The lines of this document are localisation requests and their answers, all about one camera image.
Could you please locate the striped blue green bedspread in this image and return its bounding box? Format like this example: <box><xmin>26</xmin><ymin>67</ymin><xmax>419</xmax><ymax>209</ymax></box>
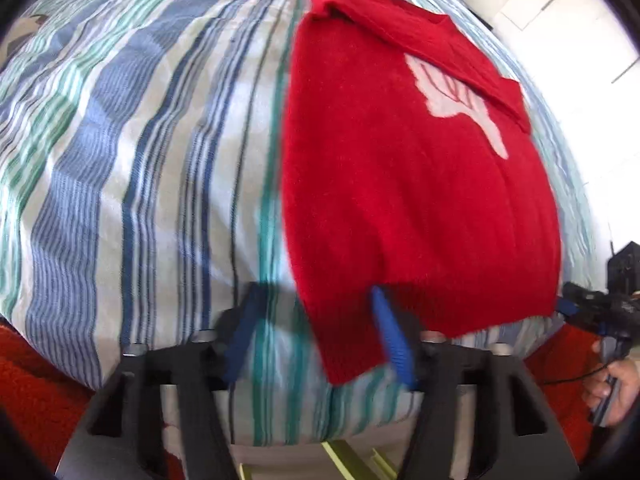
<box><xmin>1</xmin><ymin>0</ymin><xmax>597</xmax><ymax>446</ymax></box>

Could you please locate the yellow green bed frame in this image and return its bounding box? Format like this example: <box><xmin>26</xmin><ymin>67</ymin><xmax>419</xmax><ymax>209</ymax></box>
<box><xmin>233</xmin><ymin>440</ymin><xmax>398</xmax><ymax>480</ymax></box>

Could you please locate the red sweater with white rabbit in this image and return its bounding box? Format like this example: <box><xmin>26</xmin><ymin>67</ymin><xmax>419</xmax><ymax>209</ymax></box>
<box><xmin>282</xmin><ymin>0</ymin><xmax>561</xmax><ymax>385</ymax></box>

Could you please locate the person's right hand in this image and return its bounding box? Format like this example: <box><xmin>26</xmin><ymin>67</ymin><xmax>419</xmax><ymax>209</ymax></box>
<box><xmin>582</xmin><ymin>358</ymin><xmax>639</xmax><ymax>427</ymax></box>

